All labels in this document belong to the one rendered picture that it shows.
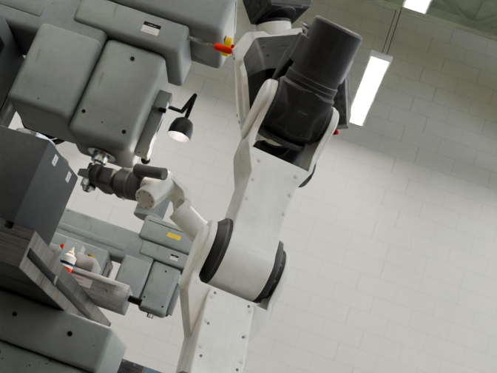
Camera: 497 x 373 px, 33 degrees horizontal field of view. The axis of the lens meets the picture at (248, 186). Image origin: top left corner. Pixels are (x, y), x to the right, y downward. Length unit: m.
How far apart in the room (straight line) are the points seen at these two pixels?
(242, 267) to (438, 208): 7.86
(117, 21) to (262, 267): 1.06
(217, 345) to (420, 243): 7.76
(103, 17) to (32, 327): 0.92
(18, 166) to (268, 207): 0.52
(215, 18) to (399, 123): 7.35
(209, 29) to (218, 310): 1.04
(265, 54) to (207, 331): 0.70
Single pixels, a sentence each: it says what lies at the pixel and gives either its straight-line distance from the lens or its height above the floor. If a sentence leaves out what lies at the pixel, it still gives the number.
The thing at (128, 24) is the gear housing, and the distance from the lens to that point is 2.49.
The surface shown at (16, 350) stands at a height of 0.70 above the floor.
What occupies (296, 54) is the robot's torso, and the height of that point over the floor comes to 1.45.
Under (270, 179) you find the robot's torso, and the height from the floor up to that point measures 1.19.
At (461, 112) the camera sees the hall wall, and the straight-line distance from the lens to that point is 9.95.
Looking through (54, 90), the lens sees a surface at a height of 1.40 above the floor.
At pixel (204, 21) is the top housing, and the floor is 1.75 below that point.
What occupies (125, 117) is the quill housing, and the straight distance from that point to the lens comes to 2.38.
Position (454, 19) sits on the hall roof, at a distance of 8.98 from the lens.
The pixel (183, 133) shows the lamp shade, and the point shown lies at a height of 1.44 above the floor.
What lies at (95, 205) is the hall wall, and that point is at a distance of 9.26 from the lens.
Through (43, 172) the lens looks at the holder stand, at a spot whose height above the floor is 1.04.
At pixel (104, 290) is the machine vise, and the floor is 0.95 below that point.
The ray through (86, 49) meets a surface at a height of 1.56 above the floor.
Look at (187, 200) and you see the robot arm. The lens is 2.29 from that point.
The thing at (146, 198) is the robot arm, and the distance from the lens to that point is 2.26.
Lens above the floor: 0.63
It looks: 18 degrees up
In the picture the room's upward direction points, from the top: 20 degrees clockwise
